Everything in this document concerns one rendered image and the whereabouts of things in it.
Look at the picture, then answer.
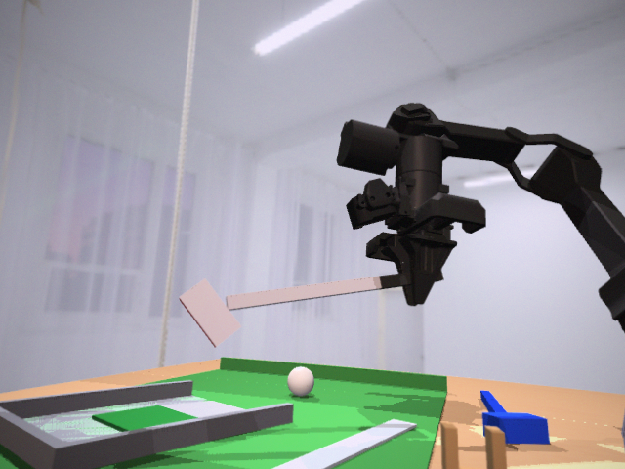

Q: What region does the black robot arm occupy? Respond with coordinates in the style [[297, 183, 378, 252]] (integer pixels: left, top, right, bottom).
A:
[[337, 103, 625, 333]]

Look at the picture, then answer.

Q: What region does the white golf ball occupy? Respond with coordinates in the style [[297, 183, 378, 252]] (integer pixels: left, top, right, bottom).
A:
[[287, 367, 314, 396]]

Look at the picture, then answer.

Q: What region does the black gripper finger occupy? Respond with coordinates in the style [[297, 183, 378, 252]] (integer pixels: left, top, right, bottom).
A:
[[381, 246, 418, 306], [398, 234, 457, 304]]

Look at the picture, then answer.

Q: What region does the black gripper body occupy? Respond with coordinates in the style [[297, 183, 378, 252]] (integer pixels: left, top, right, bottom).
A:
[[366, 171, 486, 262]]

